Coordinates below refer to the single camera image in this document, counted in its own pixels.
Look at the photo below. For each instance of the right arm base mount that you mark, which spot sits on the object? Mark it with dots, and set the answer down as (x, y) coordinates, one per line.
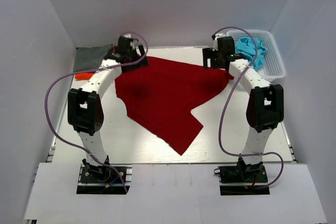
(242, 179)

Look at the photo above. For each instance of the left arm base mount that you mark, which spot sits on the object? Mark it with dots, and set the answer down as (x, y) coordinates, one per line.
(102, 180)

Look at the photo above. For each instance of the red t shirt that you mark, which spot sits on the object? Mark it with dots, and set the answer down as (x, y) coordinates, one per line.
(161, 96)

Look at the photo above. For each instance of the folded orange t shirt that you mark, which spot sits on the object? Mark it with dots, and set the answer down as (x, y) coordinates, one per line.
(84, 76)

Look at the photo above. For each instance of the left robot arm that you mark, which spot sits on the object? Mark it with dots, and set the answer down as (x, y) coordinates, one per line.
(85, 112)

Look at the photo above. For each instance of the crumpled cyan t shirt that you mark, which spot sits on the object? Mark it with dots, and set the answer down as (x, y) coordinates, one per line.
(249, 49)

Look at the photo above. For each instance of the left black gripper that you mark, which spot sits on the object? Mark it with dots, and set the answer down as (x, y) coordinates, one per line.
(144, 62)

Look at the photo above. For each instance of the folded grey t shirt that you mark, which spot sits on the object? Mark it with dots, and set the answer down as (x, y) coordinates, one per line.
(88, 58)

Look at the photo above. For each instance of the white plastic basket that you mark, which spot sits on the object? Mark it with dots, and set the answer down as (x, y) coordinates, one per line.
(273, 67)

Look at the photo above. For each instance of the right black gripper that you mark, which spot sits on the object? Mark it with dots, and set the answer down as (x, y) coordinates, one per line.
(208, 53)

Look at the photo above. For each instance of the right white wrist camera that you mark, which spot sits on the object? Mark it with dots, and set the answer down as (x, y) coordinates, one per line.
(215, 38)

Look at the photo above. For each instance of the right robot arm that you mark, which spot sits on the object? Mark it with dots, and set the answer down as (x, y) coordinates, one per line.
(266, 101)

